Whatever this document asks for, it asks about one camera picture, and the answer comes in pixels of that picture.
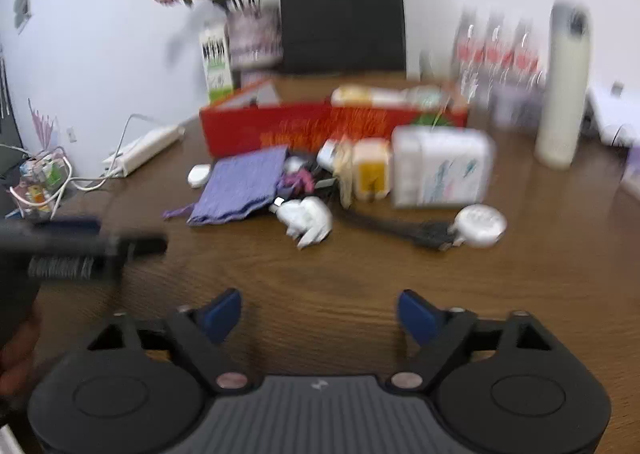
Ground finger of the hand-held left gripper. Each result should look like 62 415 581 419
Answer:
119 233 169 259

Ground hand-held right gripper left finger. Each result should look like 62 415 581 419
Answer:
87 288 253 395

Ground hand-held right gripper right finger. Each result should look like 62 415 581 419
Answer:
390 289 553 395

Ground white smooth round case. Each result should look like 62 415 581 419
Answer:
187 163 213 187

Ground purple cloth pouch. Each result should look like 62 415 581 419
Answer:
162 145 291 226

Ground white wipes container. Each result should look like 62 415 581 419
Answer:
391 125 496 209

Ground yellow plush toy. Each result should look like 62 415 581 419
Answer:
340 137 392 205

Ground pink small scissors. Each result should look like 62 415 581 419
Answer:
282 169 321 195

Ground orange cardboard box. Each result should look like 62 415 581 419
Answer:
199 79 471 157

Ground wooden desktop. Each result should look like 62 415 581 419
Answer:
35 72 640 454

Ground person's left hand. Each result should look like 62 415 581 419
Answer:
0 307 45 405

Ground white power strip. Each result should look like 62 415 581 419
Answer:
102 125 185 178

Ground green white milk carton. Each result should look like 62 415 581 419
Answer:
199 27 235 102

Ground green round packet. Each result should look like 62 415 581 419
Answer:
407 87 448 110

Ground white plush toy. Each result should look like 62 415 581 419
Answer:
332 86 407 108

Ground fuzzy purple vase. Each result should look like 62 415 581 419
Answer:
225 9 283 70

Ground purple tissue pack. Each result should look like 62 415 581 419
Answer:
620 144 640 200

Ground white thermos flask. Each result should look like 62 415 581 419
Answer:
534 0 592 169

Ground clear water bottle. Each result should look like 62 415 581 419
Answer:
482 12 513 100
512 17 543 95
452 9 483 100

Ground black paper bag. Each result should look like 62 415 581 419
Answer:
278 0 407 75

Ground white power cable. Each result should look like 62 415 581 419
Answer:
10 114 151 215

